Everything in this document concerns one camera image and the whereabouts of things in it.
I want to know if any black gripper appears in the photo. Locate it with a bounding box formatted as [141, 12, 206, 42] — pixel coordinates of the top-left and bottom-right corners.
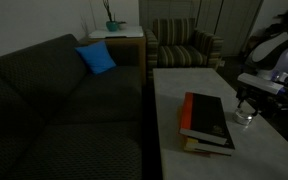
[236, 85, 279, 117]

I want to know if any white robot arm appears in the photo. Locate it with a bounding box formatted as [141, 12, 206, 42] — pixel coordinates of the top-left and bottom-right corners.
[237, 24, 288, 116]

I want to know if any silver candle tin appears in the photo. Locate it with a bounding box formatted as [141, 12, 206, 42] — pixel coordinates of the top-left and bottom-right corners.
[234, 109, 254, 125]

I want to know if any black book with orange spine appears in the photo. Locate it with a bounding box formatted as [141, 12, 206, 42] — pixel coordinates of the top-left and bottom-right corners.
[179, 92, 229, 144]

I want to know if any grey coffee table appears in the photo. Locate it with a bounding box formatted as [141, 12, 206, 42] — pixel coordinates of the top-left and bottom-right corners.
[153, 68, 288, 180]

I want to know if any middle black book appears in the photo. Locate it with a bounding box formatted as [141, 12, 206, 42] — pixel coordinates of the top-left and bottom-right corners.
[184, 136, 235, 155]

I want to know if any bottom yellow book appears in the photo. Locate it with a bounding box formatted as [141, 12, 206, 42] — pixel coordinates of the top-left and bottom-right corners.
[177, 105, 218, 158]

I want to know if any striped armchair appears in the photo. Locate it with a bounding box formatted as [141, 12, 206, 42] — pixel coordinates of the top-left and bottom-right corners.
[144, 17, 224, 72]

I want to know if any wooden side table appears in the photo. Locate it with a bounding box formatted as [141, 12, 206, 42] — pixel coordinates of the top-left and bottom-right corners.
[79, 34, 147, 87]

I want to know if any small white plant pot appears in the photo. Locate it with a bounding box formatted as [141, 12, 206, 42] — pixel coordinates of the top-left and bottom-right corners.
[118, 21, 127, 30]

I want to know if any teal plant pot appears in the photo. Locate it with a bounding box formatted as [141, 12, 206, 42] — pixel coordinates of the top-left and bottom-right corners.
[106, 21, 119, 32]

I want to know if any blue cushion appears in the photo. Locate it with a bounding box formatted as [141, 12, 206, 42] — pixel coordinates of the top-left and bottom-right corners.
[76, 41, 116, 74]

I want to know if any dark grey fabric sofa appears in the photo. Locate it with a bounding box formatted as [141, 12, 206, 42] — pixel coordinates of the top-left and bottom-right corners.
[0, 34, 143, 180]

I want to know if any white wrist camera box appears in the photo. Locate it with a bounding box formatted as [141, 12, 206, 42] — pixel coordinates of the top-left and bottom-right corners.
[237, 73, 285, 95]

